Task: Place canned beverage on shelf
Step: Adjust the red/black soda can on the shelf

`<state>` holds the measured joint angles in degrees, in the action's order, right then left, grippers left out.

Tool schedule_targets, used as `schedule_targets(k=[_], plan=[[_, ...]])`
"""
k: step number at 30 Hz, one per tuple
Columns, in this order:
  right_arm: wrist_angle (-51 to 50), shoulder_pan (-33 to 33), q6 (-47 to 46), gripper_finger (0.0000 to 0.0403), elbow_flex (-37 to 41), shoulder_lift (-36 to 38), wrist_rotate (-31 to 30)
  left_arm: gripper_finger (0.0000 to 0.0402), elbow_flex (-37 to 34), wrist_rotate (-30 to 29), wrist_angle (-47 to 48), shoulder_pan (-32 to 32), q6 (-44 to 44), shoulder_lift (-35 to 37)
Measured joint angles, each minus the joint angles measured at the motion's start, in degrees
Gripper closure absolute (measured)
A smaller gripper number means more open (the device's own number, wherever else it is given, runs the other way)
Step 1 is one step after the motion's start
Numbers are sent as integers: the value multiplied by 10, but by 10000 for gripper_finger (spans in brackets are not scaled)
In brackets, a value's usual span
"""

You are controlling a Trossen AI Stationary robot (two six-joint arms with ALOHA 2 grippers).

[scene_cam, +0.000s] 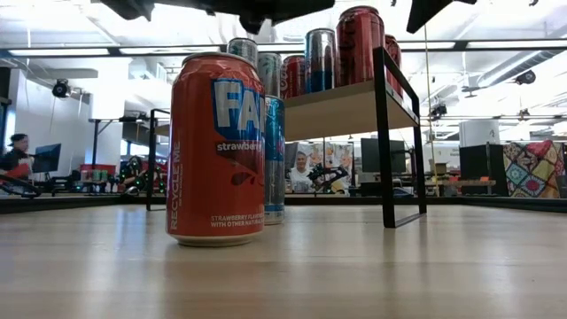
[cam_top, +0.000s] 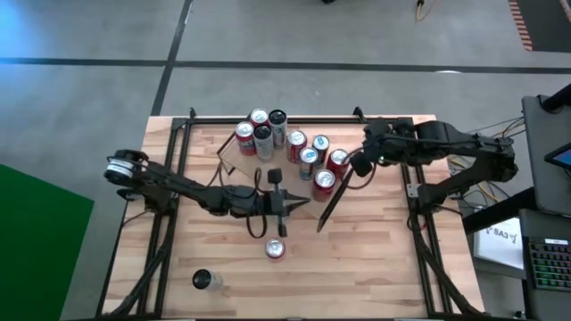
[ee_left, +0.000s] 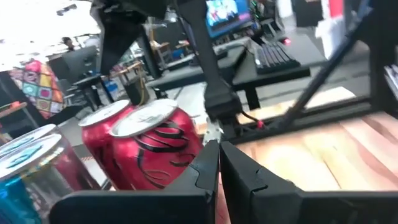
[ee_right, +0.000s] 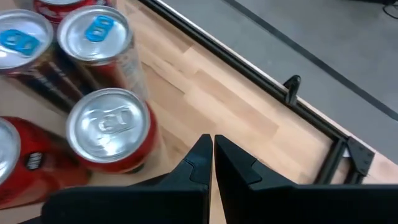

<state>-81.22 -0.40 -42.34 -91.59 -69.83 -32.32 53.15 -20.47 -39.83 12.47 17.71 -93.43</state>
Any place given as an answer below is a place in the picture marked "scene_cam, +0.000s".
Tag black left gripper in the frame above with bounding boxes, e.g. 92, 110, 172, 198
203, 0, 337, 35

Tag blue silver Red Bull can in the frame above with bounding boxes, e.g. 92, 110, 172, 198
264, 94, 286, 226
304, 27, 338, 95

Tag red Coca-Cola can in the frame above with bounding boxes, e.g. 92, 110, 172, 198
383, 34, 403, 97
280, 54, 307, 99

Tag red Fanta strawberry can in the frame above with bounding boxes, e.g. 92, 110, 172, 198
166, 51, 267, 248
335, 4, 385, 88

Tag white Celsius palm can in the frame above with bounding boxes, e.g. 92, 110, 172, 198
257, 51, 283, 98

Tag white Celsius peach can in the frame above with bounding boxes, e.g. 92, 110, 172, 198
226, 37, 260, 72

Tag long ceiling light bar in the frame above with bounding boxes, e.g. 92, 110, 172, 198
0, 38, 567, 58

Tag white cabinet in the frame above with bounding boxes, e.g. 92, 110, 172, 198
459, 119, 501, 147

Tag floral printed panel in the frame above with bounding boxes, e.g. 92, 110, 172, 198
305, 141, 355, 196

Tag black monitor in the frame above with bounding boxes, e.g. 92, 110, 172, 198
361, 137, 416, 176
33, 144, 62, 175

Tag person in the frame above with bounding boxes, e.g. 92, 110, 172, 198
119, 154, 148, 192
0, 132, 35, 178
289, 151, 318, 195

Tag black partition panel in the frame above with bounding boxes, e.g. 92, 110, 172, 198
459, 144, 509, 198

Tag wooden workbench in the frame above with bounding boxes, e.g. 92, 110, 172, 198
423, 175, 498, 197

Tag colourful patchwork quilt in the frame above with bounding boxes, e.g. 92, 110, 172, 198
503, 140, 566, 199

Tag black high table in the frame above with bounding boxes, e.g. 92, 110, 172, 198
87, 115, 148, 169

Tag red black bent apparatus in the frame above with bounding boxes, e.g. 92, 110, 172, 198
0, 166, 44, 198

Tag wooden shelf with black frame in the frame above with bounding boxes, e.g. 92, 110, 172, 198
145, 46, 429, 230

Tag yellow hanging cord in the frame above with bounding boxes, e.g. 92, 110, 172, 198
421, 24, 440, 198

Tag black aluminium rig frame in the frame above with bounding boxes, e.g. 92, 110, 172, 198
0, 193, 567, 214

